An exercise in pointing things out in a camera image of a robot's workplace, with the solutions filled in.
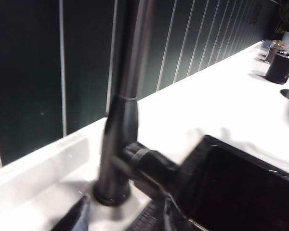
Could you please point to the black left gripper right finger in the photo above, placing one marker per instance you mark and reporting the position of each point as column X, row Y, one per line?
column 159, row 216

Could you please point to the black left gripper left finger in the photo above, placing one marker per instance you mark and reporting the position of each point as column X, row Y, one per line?
column 77, row 216

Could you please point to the black sink basin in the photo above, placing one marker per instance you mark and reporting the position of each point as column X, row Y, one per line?
column 236, row 187

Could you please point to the dark metal faucet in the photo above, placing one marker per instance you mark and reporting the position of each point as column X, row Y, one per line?
column 121, row 125

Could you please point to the black cylindrical container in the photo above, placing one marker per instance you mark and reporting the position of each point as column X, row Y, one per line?
column 279, row 68

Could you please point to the small glass vase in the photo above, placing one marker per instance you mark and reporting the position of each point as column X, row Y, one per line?
column 273, row 51

